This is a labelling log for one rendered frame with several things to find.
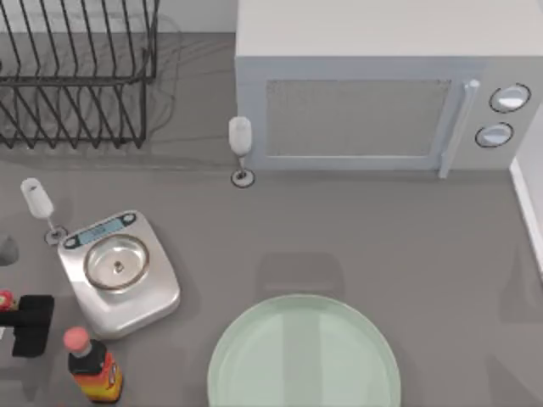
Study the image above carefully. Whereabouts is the microwave oven door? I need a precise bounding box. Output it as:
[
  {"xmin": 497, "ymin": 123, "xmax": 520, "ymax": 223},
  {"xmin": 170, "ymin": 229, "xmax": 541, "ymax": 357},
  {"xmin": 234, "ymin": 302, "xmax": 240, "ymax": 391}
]
[{"xmin": 237, "ymin": 57, "xmax": 481, "ymax": 171}]

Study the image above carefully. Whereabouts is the pale green round plate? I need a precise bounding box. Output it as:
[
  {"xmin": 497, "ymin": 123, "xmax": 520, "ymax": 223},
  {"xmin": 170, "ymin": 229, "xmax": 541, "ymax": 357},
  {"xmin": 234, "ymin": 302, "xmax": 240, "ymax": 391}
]
[{"xmin": 206, "ymin": 294, "xmax": 402, "ymax": 407}]

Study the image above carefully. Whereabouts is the clear wine glass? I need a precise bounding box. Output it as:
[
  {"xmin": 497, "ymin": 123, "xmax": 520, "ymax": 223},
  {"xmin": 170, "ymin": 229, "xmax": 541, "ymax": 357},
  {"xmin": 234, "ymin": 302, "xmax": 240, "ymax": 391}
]
[
  {"xmin": 20, "ymin": 177, "xmax": 70, "ymax": 247},
  {"xmin": 228, "ymin": 115, "xmax": 257, "ymax": 188}
]

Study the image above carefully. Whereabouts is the black wire dish rack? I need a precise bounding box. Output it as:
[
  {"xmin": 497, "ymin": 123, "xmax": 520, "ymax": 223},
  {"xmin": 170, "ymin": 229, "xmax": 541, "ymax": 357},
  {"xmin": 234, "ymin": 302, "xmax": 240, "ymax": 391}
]
[{"xmin": 0, "ymin": 0, "xmax": 161, "ymax": 150}]

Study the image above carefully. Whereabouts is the large white microwave knob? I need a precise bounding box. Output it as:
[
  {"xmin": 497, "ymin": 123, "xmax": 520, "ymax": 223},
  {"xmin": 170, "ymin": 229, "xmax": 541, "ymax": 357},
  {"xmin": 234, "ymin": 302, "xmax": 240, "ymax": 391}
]
[{"xmin": 489, "ymin": 83, "xmax": 533, "ymax": 114}]

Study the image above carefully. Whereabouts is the pale microwave oven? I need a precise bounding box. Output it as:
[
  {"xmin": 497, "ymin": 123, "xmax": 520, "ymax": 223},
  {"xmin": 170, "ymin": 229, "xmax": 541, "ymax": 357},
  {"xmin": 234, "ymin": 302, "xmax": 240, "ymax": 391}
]
[{"xmin": 234, "ymin": 0, "xmax": 543, "ymax": 180}]

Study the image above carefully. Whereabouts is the silver kitchen scale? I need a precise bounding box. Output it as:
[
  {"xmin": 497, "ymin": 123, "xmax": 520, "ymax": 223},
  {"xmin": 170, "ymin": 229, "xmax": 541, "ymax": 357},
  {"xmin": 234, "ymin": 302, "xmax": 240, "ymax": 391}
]
[{"xmin": 56, "ymin": 209, "xmax": 182, "ymax": 341}]

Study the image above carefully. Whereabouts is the dark sauce bottle pink cap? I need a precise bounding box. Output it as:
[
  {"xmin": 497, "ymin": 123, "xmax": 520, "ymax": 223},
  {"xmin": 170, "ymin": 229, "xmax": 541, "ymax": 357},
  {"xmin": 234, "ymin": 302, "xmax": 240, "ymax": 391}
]
[{"xmin": 63, "ymin": 326, "xmax": 126, "ymax": 404}]

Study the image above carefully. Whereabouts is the small white microwave knob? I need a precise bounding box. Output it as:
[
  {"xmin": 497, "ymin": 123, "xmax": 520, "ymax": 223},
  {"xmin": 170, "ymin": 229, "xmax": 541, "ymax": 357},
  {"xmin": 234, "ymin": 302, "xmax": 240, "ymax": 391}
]
[{"xmin": 474, "ymin": 122, "xmax": 516, "ymax": 149}]

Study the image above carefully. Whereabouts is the pale microwave door handle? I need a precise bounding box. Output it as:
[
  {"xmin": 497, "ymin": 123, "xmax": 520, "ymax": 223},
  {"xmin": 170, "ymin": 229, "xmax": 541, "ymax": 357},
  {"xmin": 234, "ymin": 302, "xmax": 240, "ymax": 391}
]
[{"xmin": 438, "ymin": 79, "xmax": 482, "ymax": 180}]

